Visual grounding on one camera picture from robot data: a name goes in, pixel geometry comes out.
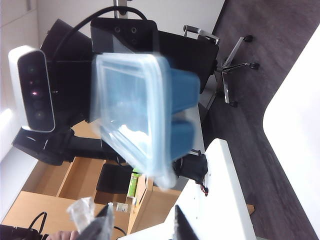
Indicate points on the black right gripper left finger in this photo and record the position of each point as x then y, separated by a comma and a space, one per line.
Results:
100, 227

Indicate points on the black pouch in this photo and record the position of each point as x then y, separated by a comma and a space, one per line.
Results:
113, 178

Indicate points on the brown cardboard box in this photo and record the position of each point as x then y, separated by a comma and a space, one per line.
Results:
82, 175
155, 207
50, 207

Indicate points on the silver metal frame pole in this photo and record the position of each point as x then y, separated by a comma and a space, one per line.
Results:
121, 7

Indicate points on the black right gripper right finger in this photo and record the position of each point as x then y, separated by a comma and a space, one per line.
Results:
182, 226

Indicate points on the bystander bare hand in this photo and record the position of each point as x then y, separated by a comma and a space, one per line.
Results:
65, 235

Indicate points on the clear plastic tray lid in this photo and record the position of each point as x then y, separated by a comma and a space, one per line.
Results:
125, 100

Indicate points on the blue ice cube tray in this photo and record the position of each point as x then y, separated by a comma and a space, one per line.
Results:
185, 93

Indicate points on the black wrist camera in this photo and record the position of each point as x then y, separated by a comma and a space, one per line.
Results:
125, 30

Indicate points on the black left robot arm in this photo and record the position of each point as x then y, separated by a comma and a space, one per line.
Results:
70, 82

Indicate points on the green and white small carton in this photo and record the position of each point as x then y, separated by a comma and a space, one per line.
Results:
132, 185

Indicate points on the white and black depth camera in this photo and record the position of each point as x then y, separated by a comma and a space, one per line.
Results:
35, 90

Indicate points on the clear plastic film piece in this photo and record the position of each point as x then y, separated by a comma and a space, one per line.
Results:
81, 212

